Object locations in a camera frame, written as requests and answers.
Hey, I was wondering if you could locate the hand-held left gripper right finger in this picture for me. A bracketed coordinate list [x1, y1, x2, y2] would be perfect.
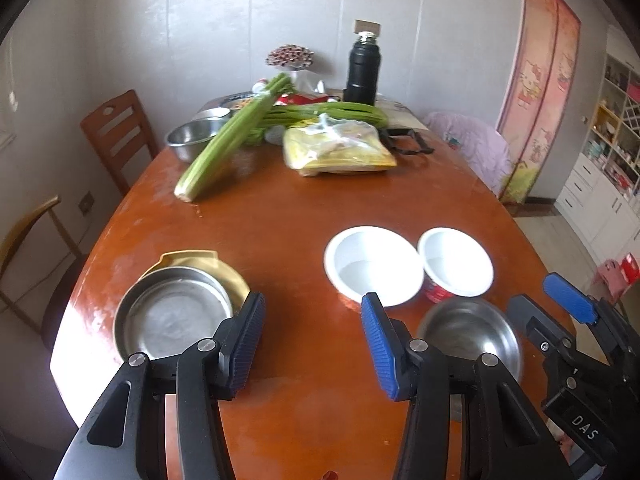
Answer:
[361, 292, 563, 480]

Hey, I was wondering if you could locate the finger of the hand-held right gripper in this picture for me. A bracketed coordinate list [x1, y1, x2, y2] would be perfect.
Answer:
[543, 272, 637, 367]
[506, 294, 579, 397]

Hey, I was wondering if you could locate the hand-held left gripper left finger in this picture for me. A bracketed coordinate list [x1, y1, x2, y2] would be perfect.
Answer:
[54, 291, 267, 480]

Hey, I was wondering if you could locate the large steel bowl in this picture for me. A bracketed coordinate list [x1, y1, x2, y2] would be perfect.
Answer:
[416, 297, 525, 381]

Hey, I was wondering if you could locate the round steel tray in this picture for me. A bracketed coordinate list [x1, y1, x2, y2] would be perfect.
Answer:
[113, 266, 236, 361]

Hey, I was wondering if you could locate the red paper noodle bowl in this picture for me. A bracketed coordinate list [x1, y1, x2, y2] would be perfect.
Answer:
[416, 228, 495, 305]
[323, 226, 426, 308]

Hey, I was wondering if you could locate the yellow shell-shaped plate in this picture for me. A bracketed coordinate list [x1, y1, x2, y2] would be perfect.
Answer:
[136, 249, 252, 311]

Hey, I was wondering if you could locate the pink plastic stool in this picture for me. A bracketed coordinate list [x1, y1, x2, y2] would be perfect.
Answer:
[597, 252, 640, 306]

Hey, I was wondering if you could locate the white cabinet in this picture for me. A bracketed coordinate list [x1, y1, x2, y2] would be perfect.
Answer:
[556, 25, 640, 266]

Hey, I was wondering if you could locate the pink cloth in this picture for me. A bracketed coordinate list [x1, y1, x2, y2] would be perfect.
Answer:
[422, 111, 512, 196]

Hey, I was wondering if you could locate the thick celery bunch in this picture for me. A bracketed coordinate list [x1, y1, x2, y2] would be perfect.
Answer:
[174, 73, 295, 203]

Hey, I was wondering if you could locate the plastic bag with yellow food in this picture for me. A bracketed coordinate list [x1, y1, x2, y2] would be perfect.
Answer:
[282, 114, 397, 177]

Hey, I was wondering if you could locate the black kitchen tool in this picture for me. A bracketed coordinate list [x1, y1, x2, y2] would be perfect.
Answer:
[379, 127, 435, 156]

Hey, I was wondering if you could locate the pink cartoon printed curtain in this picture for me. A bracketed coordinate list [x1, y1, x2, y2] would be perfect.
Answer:
[496, 0, 582, 205]

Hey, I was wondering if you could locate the small steel bowl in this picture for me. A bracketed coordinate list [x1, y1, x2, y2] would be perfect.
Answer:
[166, 117, 236, 162]

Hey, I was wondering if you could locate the beige folded cloth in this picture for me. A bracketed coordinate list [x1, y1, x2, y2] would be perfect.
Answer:
[375, 95, 426, 128]

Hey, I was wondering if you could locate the steel bowl with food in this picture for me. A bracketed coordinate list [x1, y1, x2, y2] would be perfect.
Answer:
[222, 91, 257, 111]

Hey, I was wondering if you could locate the long thin celery bunch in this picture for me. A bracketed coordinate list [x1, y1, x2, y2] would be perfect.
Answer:
[260, 101, 391, 133]

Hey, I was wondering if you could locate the red packet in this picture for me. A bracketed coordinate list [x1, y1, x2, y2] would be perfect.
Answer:
[287, 92, 328, 107]

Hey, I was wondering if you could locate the light wooden armchair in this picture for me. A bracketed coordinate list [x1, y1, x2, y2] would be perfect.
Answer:
[0, 194, 86, 333]

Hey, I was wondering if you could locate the brown wooden slatted chair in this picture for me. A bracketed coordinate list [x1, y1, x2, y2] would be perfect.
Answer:
[80, 89, 161, 198]

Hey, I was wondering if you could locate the black thermos flask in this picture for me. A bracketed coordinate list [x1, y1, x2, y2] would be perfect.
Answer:
[343, 32, 383, 106]

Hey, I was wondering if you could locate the red white decorative bouquet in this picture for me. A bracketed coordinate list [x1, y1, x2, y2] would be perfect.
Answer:
[265, 44, 315, 88]

